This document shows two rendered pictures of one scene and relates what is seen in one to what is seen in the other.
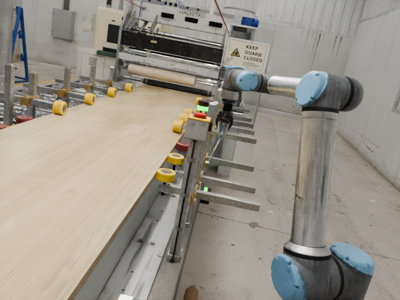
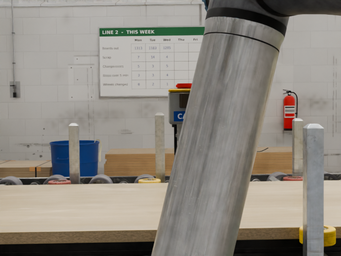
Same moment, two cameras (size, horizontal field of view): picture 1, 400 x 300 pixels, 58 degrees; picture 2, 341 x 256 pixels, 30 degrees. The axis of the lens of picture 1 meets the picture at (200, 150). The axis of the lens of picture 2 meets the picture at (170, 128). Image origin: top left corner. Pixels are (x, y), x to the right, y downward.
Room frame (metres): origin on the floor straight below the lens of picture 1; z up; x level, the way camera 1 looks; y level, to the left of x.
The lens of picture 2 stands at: (0.99, -1.26, 1.21)
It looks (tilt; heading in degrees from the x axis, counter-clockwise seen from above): 3 degrees down; 85
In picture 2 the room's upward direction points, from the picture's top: 1 degrees counter-clockwise
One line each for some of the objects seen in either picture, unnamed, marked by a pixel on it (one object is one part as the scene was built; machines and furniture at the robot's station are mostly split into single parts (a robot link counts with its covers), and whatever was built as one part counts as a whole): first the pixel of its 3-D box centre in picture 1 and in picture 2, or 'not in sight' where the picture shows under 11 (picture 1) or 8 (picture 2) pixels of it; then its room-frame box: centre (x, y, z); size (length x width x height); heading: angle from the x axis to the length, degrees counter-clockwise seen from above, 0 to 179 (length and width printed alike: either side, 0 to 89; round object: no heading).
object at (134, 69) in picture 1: (178, 78); not in sight; (4.27, 0.40, 1.05); 1.43 x 0.12 x 0.12; 87
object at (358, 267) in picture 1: (344, 272); not in sight; (1.10, -0.57, 0.79); 0.17 x 0.15 x 0.18; 112
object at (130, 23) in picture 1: (181, 84); not in sight; (4.55, 0.39, 0.95); 1.65 x 0.70 x 1.90; 87
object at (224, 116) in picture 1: (226, 111); not in sight; (1.82, -0.09, 1.15); 0.09 x 0.08 x 0.12; 177
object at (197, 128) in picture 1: (197, 128); (185, 107); (1.13, 0.02, 1.18); 0.07 x 0.07 x 0.08; 87
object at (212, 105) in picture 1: (204, 145); not in sight; (1.89, -0.02, 0.93); 0.03 x 0.03 x 0.48; 87
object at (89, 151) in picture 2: not in sight; (76, 171); (0.51, 5.81, 0.36); 0.59 x 0.57 x 0.73; 84
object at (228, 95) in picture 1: (230, 94); not in sight; (1.83, -0.10, 1.23); 0.10 x 0.09 x 0.05; 87
